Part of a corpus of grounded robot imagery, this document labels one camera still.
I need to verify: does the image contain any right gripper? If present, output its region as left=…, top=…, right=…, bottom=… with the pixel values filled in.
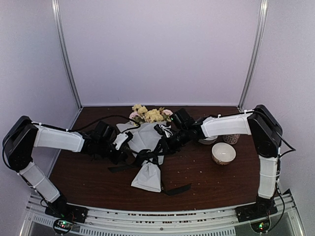
left=153, top=127, right=190, bottom=155

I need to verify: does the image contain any white wrapping paper sheet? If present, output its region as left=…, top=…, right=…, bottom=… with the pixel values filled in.
left=128, top=121, right=166, bottom=193

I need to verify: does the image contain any black lanyard strap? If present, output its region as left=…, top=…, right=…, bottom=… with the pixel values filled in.
left=107, top=148, right=192, bottom=197

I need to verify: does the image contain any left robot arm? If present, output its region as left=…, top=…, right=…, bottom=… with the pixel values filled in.
left=2, top=116, right=133, bottom=218

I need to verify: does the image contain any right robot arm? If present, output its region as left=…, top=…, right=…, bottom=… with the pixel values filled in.
left=154, top=105, right=296, bottom=217

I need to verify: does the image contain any scalloped white dish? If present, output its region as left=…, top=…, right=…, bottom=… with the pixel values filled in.
left=198, top=136, right=218, bottom=145

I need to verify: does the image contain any round white bowl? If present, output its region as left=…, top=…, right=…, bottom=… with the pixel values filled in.
left=212, top=143, right=236, bottom=165

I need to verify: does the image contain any patterned mug yellow inside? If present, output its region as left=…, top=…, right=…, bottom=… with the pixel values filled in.
left=222, top=134, right=240, bottom=145

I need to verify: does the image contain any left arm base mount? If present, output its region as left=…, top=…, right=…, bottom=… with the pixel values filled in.
left=43, top=195, right=88, bottom=236

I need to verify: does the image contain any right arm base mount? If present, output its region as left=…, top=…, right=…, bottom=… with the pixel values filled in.
left=235, top=196, right=278, bottom=234

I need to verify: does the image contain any front aluminium rail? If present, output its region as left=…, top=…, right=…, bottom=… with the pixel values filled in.
left=21, top=189, right=302, bottom=236

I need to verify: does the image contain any left aluminium frame post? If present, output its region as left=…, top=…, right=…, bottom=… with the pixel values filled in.
left=51, top=0, right=83, bottom=110

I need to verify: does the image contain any aluminium frame post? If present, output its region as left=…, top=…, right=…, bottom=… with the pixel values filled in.
left=51, top=0, right=83, bottom=110
left=238, top=0, right=269, bottom=111

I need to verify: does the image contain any right aluminium frame post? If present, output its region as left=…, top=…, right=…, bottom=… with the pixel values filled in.
left=238, top=0, right=269, bottom=111

